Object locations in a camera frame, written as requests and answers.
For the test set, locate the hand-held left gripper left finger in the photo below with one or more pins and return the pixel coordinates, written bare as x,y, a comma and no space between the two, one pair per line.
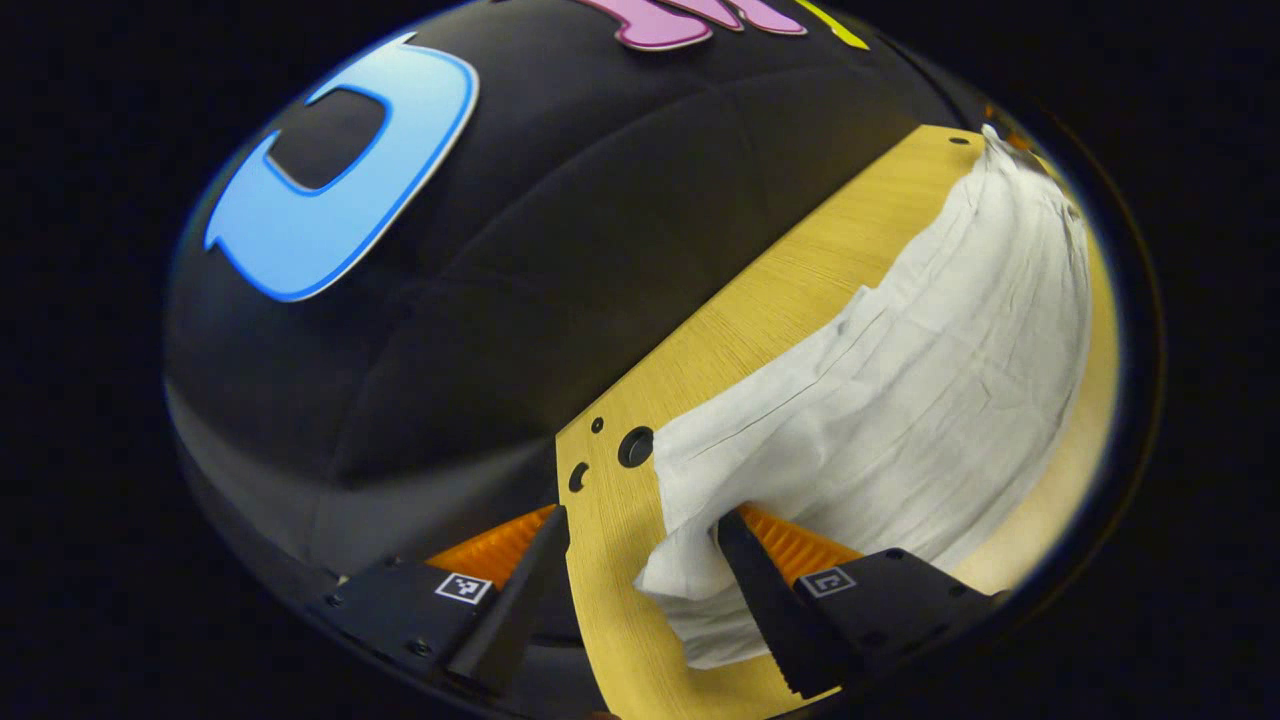
520,610

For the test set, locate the white jeans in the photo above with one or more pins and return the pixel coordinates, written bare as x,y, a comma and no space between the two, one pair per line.
900,400

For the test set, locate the black backdrop cloth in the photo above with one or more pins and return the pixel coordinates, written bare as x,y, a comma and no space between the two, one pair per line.
550,250

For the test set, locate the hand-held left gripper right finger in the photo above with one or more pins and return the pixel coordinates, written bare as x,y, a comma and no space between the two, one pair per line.
770,610

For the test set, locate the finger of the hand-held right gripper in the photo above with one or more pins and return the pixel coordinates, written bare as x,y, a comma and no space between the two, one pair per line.
1015,140

